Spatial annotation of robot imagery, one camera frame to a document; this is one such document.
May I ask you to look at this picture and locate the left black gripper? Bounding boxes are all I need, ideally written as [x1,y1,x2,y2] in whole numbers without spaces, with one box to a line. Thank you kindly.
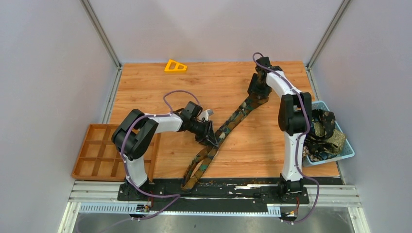
[189,119,220,149]

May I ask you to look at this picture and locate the blue green brown tie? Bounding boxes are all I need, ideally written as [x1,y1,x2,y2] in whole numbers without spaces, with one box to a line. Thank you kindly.
[181,92,269,192]

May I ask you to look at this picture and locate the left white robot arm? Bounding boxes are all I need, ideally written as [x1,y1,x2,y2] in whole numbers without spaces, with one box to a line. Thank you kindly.
[111,101,218,200]

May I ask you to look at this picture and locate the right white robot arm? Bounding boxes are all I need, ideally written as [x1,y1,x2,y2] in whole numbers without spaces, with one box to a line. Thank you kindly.
[252,52,311,203]

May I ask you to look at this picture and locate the dark floral tie in basket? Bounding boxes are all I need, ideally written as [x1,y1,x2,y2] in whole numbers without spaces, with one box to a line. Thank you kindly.
[303,109,346,162]

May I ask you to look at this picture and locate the yellow triangular plastic block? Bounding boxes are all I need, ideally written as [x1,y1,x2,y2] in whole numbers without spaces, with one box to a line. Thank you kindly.
[164,59,188,73]

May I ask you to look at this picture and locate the olive patterned rolled tie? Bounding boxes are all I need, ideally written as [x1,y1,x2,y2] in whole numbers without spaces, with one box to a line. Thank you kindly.
[314,122,346,155]

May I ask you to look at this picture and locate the blue perforated plastic basket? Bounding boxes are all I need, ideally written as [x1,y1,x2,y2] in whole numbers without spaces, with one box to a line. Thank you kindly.
[302,100,355,167]

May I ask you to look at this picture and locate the wooden compartment tray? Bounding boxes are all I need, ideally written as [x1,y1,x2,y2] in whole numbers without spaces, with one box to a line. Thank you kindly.
[71,123,162,183]

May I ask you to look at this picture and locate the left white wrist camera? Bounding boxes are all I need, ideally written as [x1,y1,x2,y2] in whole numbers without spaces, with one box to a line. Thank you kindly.
[198,109,214,121]

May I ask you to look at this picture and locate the aluminium frame rails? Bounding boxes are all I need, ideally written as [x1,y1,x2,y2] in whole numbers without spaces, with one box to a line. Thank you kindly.
[69,181,366,225]

